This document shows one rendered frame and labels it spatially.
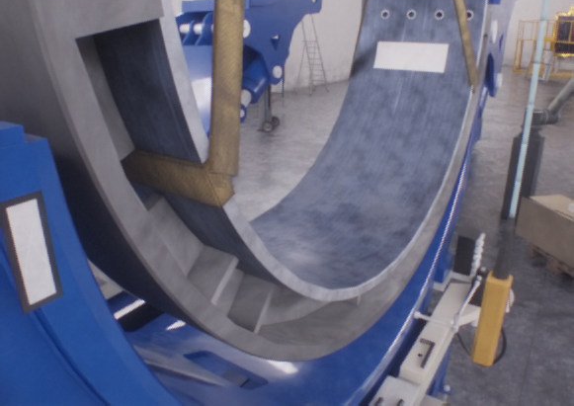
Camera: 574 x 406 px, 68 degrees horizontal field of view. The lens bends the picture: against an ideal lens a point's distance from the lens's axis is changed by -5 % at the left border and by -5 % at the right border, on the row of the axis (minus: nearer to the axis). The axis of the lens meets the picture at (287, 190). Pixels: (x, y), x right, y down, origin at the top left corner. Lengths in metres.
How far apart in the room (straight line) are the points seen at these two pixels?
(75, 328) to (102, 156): 0.21
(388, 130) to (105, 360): 1.95
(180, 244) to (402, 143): 1.55
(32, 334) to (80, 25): 0.37
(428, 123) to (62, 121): 1.97
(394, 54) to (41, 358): 2.26
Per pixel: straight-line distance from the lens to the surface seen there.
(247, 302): 1.15
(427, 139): 2.29
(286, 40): 4.23
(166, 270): 0.72
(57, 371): 0.67
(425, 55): 2.50
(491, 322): 1.55
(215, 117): 0.73
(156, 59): 0.68
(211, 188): 0.74
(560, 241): 4.91
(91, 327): 0.62
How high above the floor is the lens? 2.20
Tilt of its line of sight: 20 degrees down
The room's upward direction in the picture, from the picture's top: straight up
